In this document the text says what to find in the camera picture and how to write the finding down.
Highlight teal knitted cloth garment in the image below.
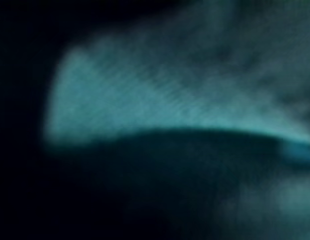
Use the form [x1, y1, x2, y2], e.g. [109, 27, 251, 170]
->
[42, 0, 310, 240]

